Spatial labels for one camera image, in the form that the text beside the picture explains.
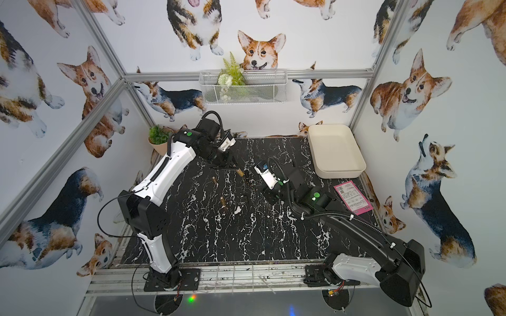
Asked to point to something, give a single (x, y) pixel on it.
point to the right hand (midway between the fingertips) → (260, 182)
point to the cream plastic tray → (335, 152)
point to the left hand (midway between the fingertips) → (240, 164)
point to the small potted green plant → (158, 137)
